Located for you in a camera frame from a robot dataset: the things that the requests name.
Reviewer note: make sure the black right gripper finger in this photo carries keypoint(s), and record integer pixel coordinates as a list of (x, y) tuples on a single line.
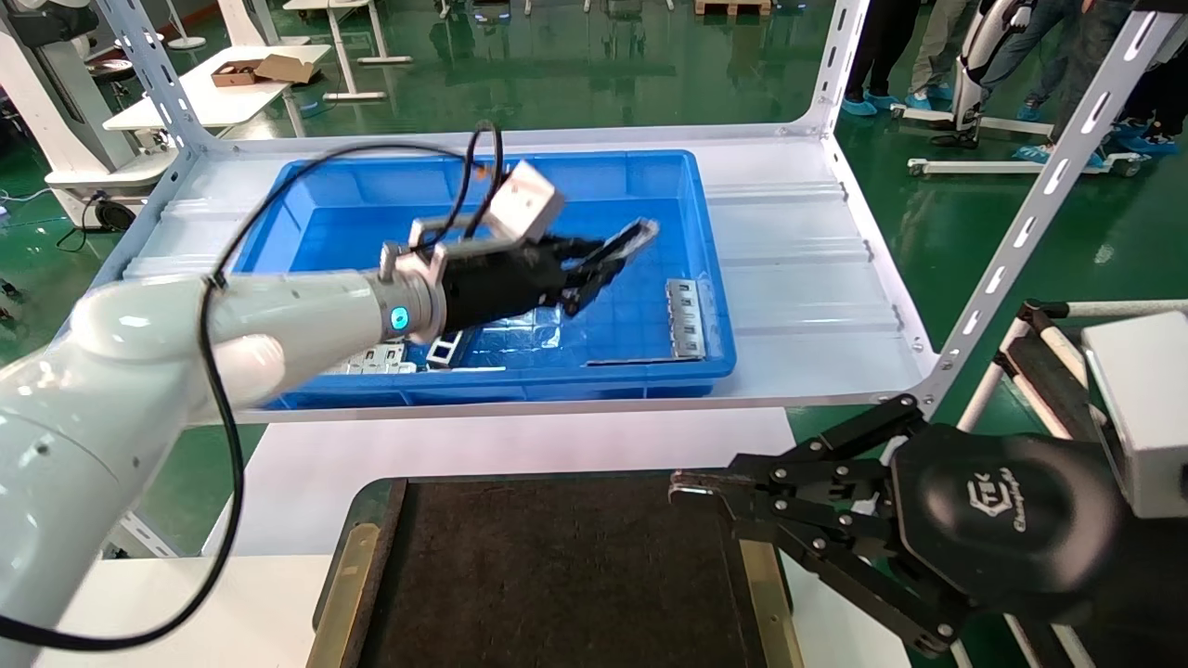
[(835, 547), (807, 464)]

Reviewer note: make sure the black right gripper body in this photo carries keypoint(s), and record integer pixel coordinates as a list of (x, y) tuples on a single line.
[(1007, 520)]

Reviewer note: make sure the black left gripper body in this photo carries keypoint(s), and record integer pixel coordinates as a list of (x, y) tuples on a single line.
[(501, 283)]

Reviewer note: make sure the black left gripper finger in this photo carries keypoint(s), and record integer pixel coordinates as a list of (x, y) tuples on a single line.
[(594, 281), (580, 250)]

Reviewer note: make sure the long metal channel part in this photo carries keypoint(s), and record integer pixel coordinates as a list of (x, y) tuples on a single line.
[(636, 237)]

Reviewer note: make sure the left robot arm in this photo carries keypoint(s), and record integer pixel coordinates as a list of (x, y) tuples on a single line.
[(139, 371)]

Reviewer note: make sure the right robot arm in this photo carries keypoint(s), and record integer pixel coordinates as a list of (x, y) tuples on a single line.
[(1151, 594)]

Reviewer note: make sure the perforated metal plate part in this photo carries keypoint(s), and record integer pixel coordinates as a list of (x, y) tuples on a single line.
[(687, 320)]

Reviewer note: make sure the black tray container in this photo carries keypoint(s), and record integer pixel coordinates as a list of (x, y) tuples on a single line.
[(557, 575)]

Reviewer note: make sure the blue plastic bin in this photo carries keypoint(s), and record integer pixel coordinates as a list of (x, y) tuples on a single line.
[(650, 186)]

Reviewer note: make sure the white tube cart black board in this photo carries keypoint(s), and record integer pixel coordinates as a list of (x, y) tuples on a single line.
[(1039, 371)]

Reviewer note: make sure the white metal shelf deck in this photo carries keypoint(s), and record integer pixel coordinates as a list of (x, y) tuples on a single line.
[(798, 260)]

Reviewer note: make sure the white table with legs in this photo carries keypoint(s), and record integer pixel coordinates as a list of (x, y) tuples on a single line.
[(348, 46)]

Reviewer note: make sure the wooden pallet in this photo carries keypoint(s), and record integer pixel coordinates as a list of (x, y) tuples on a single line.
[(733, 7)]

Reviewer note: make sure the open cardboard box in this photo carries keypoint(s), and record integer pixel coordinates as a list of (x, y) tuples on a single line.
[(283, 68)]

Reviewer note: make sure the white work table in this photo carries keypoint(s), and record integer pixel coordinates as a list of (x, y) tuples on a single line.
[(213, 102)]

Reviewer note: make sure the person in black trousers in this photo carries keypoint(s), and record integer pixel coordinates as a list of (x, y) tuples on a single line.
[(882, 46)]

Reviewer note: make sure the white floor stand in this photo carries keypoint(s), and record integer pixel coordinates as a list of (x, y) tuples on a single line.
[(186, 42)]

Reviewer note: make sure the person in grey trousers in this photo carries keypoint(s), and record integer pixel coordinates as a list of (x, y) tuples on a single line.
[(937, 46)]

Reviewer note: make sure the person with blue shoe covers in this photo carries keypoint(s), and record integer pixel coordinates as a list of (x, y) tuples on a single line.
[(1160, 102)]

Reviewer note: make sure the white black humanoid robot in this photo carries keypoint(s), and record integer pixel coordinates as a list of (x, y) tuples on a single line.
[(984, 46)]

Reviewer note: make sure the person in dark trousers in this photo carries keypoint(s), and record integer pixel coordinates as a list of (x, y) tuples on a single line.
[(1086, 56)]

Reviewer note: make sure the person in blue jeans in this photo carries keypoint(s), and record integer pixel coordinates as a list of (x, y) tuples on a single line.
[(1030, 46)]

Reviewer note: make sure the white machine stand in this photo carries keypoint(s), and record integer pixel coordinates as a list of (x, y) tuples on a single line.
[(46, 93)]

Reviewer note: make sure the silver camera mount bracket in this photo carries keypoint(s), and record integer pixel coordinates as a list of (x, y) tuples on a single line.
[(483, 247)]

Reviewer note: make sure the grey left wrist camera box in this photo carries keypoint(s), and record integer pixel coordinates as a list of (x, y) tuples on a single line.
[(524, 199)]

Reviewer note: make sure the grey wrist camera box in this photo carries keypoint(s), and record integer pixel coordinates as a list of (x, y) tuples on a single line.
[(524, 199), (1146, 408)]

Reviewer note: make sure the metal ladder bracket part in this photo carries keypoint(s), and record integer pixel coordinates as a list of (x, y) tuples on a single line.
[(444, 351)]

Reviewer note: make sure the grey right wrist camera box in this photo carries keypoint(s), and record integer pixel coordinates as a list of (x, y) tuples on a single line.
[(1146, 408)]

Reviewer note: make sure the white perforated rack post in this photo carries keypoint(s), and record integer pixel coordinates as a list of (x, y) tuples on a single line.
[(845, 56), (148, 56), (1049, 186)]

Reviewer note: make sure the white wheeled stand frame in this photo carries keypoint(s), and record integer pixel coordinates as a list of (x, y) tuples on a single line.
[(1002, 169)]

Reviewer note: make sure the white pedestal column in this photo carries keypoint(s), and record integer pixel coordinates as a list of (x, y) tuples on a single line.
[(246, 19)]

